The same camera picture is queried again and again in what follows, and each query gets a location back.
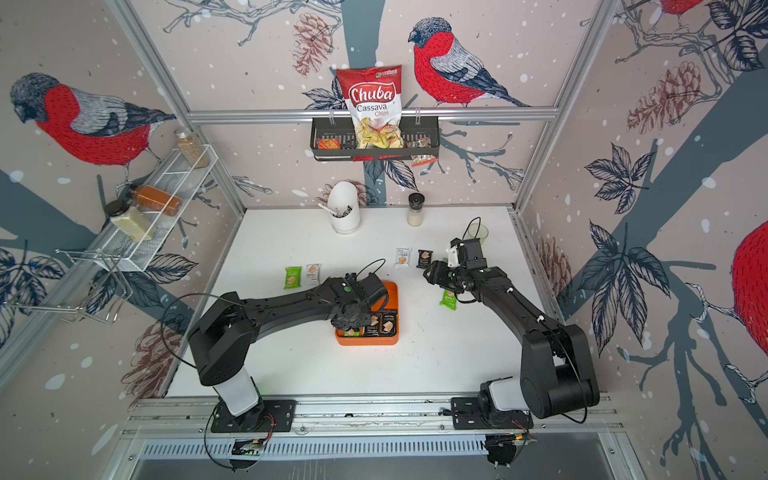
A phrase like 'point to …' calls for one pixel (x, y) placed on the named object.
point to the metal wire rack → (85, 285)
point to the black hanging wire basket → (333, 138)
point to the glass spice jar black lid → (415, 212)
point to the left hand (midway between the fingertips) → (366, 315)
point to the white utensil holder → (344, 207)
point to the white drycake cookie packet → (402, 258)
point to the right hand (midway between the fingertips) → (431, 273)
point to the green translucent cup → (482, 235)
